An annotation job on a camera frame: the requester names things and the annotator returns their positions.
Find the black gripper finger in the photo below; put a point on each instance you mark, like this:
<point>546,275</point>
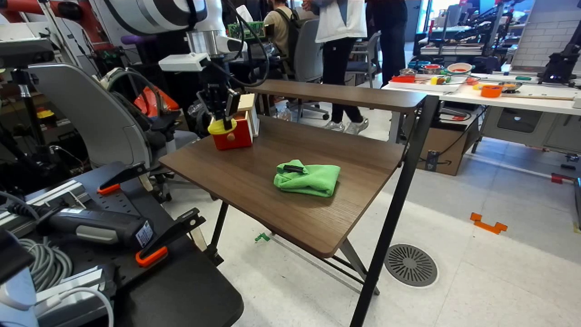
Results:
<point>214,119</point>
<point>230,123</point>

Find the brown wooden desk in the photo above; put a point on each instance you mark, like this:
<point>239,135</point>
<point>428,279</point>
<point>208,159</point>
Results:
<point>321,226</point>

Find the person in white shirt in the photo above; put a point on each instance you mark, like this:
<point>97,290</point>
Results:
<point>341,25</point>

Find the wooden box with red drawer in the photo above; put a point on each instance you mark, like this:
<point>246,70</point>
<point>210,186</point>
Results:
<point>248,126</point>

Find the yellow oval object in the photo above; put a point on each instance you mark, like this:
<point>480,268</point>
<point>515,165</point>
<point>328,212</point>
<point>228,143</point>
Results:
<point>219,130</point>

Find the orange black backpack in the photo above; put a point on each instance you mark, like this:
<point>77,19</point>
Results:
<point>155,103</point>

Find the seated person with backpack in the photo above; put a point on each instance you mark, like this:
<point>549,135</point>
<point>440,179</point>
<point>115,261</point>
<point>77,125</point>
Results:
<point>283,26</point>

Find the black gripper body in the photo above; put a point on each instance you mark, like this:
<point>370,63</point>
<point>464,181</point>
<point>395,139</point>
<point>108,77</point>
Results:
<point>217,92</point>

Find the cardboard box under table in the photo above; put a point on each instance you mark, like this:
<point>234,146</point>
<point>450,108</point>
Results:
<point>446,148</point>

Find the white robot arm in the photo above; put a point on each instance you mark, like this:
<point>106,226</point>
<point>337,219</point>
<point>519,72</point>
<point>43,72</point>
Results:
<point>210,45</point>

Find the black clamp with orange tips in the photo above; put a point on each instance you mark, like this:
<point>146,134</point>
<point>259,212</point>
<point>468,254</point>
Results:
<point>159,250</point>

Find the grey office chair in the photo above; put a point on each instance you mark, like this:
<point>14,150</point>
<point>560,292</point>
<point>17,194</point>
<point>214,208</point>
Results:
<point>114,130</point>

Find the white work table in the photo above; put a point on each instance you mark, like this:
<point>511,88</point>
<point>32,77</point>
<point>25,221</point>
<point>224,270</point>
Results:
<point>559,103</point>

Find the round floor drain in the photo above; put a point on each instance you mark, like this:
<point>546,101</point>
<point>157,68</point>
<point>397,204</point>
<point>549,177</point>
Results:
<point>411,266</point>

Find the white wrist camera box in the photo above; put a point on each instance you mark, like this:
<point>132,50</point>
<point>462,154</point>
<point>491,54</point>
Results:
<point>192,63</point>

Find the orange floor marker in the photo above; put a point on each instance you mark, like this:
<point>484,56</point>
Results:
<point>497,228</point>

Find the grey swivel chair background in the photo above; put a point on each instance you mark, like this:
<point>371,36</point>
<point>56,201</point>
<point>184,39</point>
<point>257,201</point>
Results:
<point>308,66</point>

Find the green folded cloth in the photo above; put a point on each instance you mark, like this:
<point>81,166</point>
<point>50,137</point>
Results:
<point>308,179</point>

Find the orange bowl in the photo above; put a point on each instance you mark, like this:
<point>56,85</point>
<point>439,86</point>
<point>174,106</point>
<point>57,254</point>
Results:
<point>491,92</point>

